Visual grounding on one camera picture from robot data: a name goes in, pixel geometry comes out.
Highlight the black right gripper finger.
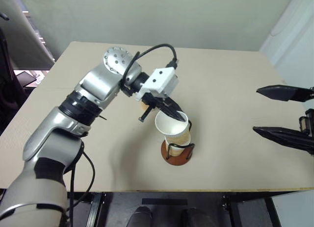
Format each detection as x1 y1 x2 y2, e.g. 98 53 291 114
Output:
252 126 314 154
256 84 314 103

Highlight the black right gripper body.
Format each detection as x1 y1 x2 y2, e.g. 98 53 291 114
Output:
298 108 314 137

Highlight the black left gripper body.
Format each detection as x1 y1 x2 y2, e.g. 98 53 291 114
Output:
138 93 173 123

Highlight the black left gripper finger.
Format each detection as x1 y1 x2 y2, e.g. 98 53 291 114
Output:
158 105 186 123
166 98 189 119

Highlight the white paper cup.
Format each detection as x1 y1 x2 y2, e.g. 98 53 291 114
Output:
154 111 191 142

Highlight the brown patterned paper cup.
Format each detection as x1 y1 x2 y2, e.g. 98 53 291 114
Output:
163 132 192 157

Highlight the dark rounded shape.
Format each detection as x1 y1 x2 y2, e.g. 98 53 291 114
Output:
126 206 153 227

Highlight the dark flat tablet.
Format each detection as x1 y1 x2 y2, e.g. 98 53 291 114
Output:
15 71 37 88

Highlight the black chair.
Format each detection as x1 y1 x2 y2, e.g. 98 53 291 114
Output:
0 28 28 120

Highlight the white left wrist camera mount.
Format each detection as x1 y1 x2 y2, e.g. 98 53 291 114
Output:
134 67 179 102

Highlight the wire cup holder wooden base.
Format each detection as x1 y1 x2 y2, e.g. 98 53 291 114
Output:
160 119 196 166

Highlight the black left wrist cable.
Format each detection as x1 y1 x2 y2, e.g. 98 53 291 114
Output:
120 43 180 90

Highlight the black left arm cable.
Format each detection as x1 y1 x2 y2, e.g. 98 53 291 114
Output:
66 143 97 227

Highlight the black metal table frame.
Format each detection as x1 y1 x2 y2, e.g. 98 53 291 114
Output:
66 190 283 227

